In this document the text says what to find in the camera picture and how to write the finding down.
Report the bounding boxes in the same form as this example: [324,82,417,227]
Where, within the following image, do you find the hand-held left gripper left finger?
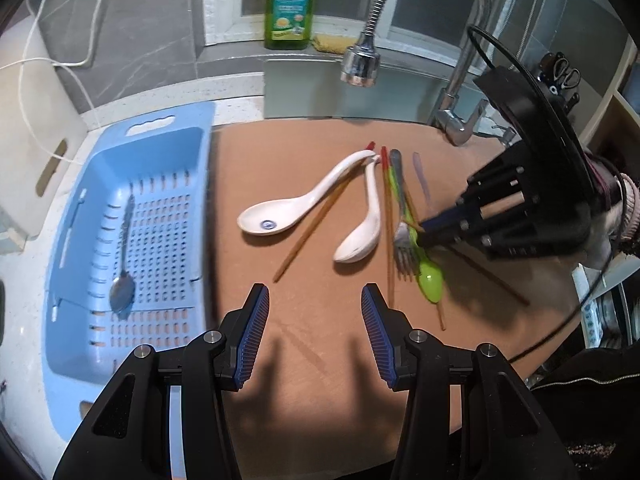
[52,282,271,480]

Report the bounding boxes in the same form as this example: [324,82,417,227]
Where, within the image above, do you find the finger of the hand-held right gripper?
[417,200,539,261]
[419,152,532,234]

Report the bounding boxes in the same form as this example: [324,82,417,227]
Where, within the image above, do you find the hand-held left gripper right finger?
[361,282,581,480]

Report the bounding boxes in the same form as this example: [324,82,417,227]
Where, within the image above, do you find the metal fork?
[389,149,421,277]

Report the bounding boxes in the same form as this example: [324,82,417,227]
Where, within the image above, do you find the green plastic spoon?
[387,167,445,303]

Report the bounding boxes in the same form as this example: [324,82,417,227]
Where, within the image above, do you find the plain white ceramic spoon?
[333,156,385,264]

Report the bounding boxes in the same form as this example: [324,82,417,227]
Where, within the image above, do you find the white ceramic spoon blue mark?
[236,150,377,236]

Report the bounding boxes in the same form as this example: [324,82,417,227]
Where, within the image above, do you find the metal spoon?
[109,192,137,317]

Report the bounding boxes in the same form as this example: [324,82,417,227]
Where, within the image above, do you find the blue plastic drainer basket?
[41,101,217,416]

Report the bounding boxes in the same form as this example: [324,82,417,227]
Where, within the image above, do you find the person's right forearm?
[585,157,640,273]

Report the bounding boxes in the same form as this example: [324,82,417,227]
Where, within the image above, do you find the brown wooden board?
[202,117,596,480]

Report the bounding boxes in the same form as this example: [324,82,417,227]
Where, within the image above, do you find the dark teal knife block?
[537,52,583,111]

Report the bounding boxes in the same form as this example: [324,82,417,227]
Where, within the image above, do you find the cream wooden shelf unit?
[580,35,640,171]

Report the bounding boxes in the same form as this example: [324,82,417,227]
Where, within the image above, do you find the chrome kitchen faucet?
[432,0,506,147]

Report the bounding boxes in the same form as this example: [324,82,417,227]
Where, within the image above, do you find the blue patterned white carton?
[575,265,608,348]

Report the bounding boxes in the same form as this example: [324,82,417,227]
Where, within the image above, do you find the flexible chrome faucet sprayer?
[340,0,423,88]

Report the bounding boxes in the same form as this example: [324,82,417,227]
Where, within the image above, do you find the translucent splash guard panel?
[264,57,453,123]

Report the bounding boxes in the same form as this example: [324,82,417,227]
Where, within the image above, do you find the yellow sponge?
[312,34,361,55]

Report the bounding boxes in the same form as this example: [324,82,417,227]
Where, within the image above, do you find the person's dark clothing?
[530,345,640,480]

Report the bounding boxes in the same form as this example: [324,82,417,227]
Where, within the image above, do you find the green dish soap bottle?
[263,0,319,51]

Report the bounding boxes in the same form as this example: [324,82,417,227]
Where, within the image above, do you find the white plastic cutting board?
[0,12,88,241]

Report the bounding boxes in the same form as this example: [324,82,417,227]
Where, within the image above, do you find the black handled scissors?
[550,55,581,88]

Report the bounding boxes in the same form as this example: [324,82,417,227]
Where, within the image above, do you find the black cable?
[467,25,640,363]

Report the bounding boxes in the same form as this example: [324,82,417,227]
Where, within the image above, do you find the white window frame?
[202,0,551,61]

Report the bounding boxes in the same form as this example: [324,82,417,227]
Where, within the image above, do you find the white cable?
[0,0,108,163]

